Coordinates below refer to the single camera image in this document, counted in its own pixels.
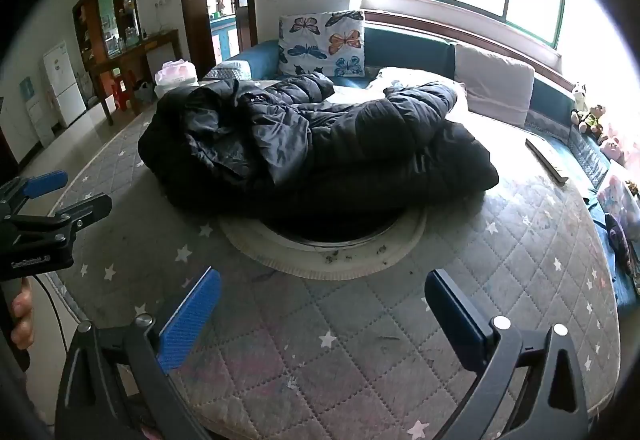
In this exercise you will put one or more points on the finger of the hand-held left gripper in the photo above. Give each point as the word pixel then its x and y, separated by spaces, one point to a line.
pixel 90 207
pixel 47 182

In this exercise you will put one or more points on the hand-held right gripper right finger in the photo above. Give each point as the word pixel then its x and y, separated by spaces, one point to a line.
pixel 455 315

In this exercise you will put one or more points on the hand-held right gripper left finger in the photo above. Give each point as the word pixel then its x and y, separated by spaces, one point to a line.
pixel 190 320

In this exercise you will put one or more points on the black down jacket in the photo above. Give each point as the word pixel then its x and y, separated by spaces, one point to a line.
pixel 320 145

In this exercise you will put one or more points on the person's left hand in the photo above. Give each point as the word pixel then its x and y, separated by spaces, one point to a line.
pixel 22 315

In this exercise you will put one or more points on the white water dispenser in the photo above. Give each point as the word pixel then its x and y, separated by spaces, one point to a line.
pixel 35 115

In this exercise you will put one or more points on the white round cushion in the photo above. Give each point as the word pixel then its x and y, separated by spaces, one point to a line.
pixel 250 245

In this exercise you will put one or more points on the white refrigerator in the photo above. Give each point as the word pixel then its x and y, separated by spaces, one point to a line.
pixel 62 85

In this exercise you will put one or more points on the grey star quilted mattress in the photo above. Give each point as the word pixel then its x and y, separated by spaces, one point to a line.
pixel 350 345

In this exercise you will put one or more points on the red plastic stool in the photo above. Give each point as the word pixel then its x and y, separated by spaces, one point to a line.
pixel 122 90

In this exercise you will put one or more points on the dark small bag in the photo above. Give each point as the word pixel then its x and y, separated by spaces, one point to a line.
pixel 144 92

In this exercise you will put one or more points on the white plastic bag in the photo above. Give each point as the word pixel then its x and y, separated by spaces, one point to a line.
pixel 175 75

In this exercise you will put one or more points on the wooden desk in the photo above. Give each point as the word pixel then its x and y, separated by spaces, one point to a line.
pixel 145 47

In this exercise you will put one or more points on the dark purple cloth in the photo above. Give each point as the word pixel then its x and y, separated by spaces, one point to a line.
pixel 619 240

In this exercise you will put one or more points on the white striped cushion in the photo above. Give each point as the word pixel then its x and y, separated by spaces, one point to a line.
pixel 230 70

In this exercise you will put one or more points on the colourful printed pillow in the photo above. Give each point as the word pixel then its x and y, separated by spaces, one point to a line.
pixel 620 200

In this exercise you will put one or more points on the pink plush toy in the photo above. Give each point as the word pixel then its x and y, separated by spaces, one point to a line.
pixel 614 146

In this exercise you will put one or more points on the plain grey pillow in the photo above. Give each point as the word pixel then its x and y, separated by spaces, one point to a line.
pixel 492 82

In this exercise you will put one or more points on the brown plush bear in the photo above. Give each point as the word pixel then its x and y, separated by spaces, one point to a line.
pixel 592 120

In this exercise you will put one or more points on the white blanket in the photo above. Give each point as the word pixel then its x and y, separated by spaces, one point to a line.
pixel 400 80

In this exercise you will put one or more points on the white plush toy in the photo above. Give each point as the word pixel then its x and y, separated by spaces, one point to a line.
pixel 579 96

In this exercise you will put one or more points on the blue padded bed surround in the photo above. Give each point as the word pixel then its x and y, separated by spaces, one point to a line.
pixel 405 47

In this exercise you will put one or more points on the butterfly print pillow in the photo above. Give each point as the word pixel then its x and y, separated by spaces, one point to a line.
pixel 320 42

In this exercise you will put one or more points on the wooden wall cabinet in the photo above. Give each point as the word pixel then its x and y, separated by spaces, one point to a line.
pixel 107 10

